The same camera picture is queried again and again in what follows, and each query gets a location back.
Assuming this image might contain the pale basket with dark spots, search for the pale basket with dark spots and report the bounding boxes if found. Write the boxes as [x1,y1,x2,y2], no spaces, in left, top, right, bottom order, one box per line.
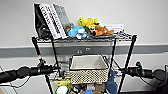
[68,54,110,85]

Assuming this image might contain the yellow bag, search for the yellow bag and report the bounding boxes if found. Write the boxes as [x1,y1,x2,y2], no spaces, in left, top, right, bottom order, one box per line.
[54,79,70,87]

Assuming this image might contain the large blue plush toy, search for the large blue plush toy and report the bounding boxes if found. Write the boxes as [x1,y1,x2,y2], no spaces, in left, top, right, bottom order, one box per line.
[105,69,119,94]

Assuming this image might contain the green bowl with white lid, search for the green bowl with white lid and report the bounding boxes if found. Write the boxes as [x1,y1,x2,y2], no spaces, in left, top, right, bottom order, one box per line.
[54,85,70,94]

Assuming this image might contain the tall brown box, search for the tall brown box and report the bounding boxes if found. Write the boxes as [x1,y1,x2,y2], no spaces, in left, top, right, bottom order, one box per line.
[94,83,106,94]

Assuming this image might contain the small blue box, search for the small blue box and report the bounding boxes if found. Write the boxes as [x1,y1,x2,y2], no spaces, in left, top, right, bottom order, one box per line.
[85,83,96,94]

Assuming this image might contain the grey plush toy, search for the grey plush toy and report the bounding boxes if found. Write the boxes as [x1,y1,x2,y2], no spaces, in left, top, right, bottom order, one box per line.
[63,22,75,35]

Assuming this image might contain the white flat box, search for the white flat box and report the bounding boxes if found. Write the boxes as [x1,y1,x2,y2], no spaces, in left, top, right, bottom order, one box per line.
[104,23,125,34]

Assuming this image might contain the brown plush toy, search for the brown plush toy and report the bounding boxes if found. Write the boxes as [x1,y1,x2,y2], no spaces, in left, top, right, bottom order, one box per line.
[89,25,115,38]

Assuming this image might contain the black bag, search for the black bag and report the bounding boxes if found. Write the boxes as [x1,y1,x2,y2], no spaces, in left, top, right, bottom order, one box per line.
[33,3,52,40]

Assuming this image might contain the white box with dark print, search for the white box with dark print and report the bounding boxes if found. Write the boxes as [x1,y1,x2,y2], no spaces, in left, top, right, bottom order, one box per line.
[38,2,67,41]

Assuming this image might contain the grey printed box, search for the grey printed box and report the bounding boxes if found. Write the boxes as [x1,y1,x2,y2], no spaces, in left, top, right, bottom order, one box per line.
[52,3,73,35]

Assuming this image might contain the yellow plush toy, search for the yellow plush toy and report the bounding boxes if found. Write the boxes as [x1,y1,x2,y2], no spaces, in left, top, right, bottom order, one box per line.
[77,16,100,31]

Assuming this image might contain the grey wall socket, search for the grey wall socket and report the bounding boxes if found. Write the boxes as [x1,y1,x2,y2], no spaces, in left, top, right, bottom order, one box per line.
[76,49,83,55]
[84,47,92,53]

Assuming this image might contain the long grey wall band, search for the long grey wall band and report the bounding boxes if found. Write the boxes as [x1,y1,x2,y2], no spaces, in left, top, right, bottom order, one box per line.
[0,44,168,58]

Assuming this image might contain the black wire shelf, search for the black wire shelf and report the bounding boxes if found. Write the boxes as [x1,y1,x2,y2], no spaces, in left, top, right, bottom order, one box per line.
[30,31,139,94]

